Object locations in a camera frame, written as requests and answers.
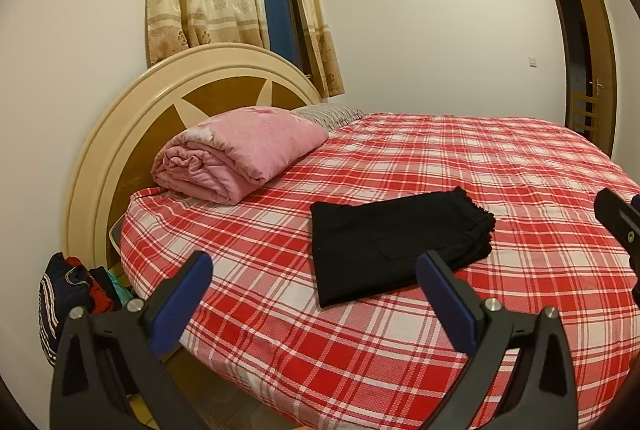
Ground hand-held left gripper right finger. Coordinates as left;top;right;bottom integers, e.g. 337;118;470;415
416;250;593;430

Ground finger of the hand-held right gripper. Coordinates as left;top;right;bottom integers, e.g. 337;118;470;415
594;187;640;261

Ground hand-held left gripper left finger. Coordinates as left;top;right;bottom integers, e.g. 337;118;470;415
48;251;214;430

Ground black pants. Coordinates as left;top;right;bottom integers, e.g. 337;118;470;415
310;187;497;309

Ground teal garment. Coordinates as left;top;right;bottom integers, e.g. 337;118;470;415
106;271;133;307

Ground red garment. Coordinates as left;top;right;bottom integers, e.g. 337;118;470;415
89;267;115;315

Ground wooden chair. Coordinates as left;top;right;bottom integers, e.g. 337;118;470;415
570;90;601;143

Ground bed with red plaid sheet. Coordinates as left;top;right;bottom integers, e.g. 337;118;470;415
120;111;640;430

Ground pink folded quilt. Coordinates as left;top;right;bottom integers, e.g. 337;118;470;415
151;106;330;205

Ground brown wooden door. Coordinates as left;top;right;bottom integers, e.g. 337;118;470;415
572;0;618;158

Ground cream wooden headboard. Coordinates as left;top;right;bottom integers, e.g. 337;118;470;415
61;43;323;301

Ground striped pillow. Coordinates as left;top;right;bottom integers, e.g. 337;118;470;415
290;104;366;131

